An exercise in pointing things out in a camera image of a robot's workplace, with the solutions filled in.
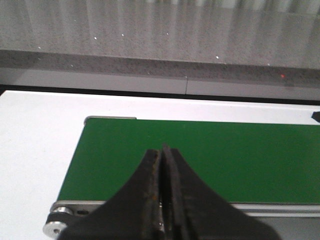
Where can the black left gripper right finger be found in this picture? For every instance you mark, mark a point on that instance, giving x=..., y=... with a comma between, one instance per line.
x=193, y=211

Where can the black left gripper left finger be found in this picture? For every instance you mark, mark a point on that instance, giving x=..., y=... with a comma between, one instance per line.
x=131, y=214

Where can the green conveyor belt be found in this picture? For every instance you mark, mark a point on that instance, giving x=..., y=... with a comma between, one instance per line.
x=242, y=162

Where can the black photoelectric sensor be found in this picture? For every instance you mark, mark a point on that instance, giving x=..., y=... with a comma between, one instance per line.
x=316, y=116

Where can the white pleated curtain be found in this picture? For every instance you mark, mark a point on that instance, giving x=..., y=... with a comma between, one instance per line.
x=310, y=7

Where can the aluminium conveyor frame rail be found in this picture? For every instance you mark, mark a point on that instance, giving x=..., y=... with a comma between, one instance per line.
x=63, y=213

